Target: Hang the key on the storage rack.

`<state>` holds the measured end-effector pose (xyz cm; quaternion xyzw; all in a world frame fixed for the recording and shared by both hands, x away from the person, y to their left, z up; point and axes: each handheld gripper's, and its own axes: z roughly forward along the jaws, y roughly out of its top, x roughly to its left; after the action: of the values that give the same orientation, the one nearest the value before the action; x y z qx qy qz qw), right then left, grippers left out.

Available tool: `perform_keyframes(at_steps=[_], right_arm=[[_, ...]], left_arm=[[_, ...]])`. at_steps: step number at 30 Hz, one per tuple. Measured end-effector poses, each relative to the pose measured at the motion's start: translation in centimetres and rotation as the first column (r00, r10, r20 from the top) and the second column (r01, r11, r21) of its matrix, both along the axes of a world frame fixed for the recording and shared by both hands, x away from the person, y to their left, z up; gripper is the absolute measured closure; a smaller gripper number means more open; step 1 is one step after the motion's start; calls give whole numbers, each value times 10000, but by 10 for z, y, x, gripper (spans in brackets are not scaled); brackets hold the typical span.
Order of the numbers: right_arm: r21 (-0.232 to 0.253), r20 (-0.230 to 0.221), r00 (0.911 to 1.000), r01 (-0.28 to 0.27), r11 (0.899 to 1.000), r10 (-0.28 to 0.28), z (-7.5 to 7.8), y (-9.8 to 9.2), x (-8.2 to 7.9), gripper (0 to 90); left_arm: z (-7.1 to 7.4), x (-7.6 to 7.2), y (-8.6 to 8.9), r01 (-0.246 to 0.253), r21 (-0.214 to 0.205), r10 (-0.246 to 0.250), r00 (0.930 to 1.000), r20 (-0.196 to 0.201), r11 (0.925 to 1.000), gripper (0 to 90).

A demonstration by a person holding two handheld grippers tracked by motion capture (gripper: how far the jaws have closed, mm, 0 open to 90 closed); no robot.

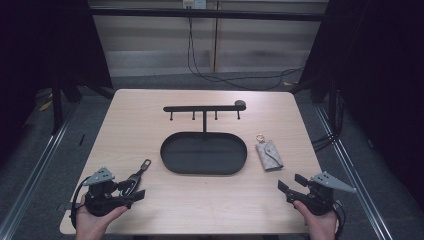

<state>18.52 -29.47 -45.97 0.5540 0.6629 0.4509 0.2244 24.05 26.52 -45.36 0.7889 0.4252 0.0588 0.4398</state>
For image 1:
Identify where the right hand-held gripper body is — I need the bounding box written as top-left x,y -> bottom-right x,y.
285,170 -> 357,216

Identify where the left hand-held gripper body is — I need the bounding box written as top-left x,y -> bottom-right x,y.
82,166 -> 135,218

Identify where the black car key with strap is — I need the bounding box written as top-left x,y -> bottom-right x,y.
123,158 -> 152,198

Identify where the grey patterned key pouch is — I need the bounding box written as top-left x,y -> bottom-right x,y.
255,133 -> 285,172

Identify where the person's right hand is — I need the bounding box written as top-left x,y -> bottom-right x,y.
293,199 -> 340,240

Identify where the person's left hand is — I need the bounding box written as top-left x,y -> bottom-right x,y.
74,204 -> 129,240

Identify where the black metal stand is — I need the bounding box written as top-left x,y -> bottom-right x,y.
50,74 -> 65,136

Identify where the yellow tape scrap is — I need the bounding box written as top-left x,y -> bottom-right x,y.
37,99 -> 54,113

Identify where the dark curtain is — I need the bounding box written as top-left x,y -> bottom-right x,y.
289,0 -> 424,208
0,0 -> 114,168

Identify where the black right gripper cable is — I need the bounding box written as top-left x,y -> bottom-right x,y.
332,199 -> 347,240

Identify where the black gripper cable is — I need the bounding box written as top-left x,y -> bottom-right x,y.
69,179 -> 90,230
332,199 -> 347,240

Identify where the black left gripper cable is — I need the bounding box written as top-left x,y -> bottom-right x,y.
69,179 -> 90,230

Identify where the metal floor rail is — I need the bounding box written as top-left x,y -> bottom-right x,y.
314,105 -> 396,240
0,102 -> 80,240

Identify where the black hanging wall cable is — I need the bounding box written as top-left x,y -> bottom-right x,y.
186,15 -> 305,92

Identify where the black horizontal frame bar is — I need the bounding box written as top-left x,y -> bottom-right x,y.
89,7 -> 327,22

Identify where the white wall outlet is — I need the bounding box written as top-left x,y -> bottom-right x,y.
182,0 -> 208,10

